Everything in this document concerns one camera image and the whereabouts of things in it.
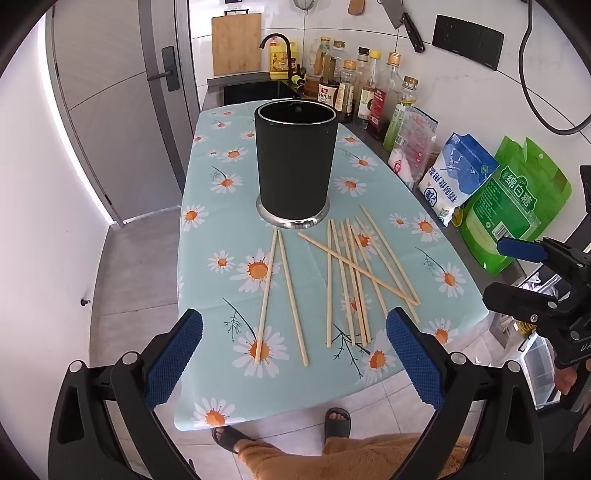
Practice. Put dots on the clear bag pink print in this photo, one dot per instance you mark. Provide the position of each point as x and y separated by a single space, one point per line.
413 143

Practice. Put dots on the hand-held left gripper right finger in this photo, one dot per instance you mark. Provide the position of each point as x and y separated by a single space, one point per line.
415 360

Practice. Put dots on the dark grey slipper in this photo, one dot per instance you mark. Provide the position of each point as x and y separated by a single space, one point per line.
337 422
231 438

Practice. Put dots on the daisy print tablecloth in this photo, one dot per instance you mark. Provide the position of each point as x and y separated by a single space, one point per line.
231 184

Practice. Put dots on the wooden cutting board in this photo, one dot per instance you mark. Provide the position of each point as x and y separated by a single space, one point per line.
236 44

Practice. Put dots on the metal strainer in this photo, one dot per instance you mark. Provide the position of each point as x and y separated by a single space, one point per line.
309 3

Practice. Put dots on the cooking oil bottle green label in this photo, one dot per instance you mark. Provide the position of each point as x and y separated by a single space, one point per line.
397 124

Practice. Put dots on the grey door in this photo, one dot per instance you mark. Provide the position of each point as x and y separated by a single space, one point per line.
115 115

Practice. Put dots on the clear bottle yellow cap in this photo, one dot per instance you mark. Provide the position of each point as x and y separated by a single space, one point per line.
322 53

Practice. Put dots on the small bottle orange cap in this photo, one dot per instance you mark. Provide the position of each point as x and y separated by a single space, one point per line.
346 99

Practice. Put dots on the person's tan fleece pants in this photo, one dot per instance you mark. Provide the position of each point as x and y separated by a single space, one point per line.
346 461

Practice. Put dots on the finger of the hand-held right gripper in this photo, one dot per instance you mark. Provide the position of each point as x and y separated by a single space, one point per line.
519 249
512 297

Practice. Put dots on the blue and white bag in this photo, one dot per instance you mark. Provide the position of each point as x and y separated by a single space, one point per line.
457 175

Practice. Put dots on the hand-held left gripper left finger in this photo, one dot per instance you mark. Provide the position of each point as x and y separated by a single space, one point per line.
175 355

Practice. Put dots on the person's right hand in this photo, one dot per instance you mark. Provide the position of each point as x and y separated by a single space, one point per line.
565 381

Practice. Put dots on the gold cap bottle red label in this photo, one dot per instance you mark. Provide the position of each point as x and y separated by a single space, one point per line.
378 106

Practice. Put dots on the green bag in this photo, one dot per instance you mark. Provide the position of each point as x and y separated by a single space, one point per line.
512 207

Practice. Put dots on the soy sauce bottle red label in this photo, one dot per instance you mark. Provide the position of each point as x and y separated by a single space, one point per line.
327 93

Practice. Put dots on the black faucet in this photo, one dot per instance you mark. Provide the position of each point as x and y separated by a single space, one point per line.
288 50

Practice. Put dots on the yellow dish soap bottle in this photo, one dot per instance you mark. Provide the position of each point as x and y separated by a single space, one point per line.
279 60

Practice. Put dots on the group of wooden chopsticks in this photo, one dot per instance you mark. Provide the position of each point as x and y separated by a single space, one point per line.
328 295

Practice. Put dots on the black cap bottle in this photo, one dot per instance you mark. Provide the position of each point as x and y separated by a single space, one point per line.
362 64

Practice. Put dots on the black sink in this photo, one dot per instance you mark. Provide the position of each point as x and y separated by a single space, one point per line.
258 92

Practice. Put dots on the black utensil holder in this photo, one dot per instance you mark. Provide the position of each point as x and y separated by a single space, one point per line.
295 166

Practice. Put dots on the cleaver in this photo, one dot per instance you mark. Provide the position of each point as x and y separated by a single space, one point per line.
397 14

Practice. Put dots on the wooden spatula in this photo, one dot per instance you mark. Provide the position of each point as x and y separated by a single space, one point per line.
355 7

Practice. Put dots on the clear plastic storage bin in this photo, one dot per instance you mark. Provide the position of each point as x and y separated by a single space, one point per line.
538 369

